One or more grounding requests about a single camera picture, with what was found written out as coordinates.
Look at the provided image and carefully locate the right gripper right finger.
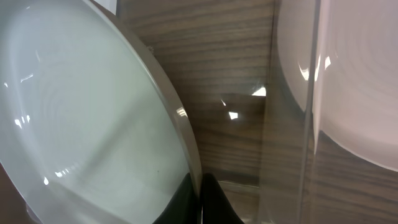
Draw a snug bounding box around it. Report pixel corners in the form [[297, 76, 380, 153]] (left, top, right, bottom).
[[200, 173, 244, 224]]

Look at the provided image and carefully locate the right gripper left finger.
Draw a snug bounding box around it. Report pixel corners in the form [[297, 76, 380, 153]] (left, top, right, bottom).
[[154, 173, 198, 224]]

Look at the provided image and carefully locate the grey plate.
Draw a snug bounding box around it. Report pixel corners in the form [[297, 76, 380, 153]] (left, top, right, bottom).
[[1, 0, 201, 224]]

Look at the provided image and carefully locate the pink plate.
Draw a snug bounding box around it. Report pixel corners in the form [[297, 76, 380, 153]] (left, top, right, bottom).
[[277, 0, 397, 170]]

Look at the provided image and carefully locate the clear plastic storage bin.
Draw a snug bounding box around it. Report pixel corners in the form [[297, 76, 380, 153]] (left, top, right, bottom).
[[116, 0, 397, 223]]

